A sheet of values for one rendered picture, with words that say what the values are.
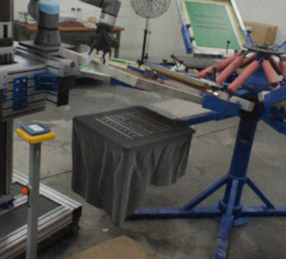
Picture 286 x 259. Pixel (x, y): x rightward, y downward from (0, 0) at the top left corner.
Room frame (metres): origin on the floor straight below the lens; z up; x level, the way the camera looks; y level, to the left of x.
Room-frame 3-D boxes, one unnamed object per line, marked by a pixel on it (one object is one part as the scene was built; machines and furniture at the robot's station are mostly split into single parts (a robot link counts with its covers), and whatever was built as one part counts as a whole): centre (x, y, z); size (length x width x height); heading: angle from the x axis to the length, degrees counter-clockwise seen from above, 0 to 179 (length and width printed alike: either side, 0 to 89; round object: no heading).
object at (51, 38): (2.29, 0.57, 1.31); 0.15 x 0.15 x 0.10
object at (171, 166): (1.88, -0.12, 0.74); 0.46 x 0.04 x 0.42; 135
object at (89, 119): (2.03, 0.03, 0.95); 0.48 x 0.44 x 0.01; 135
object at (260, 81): (2.81, -0.76, 0.67); 0.39 x 0.39 x 1.35
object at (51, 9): (2.30, 0.58, 1.42); 0.13 x 0.12 x 0.14; 34
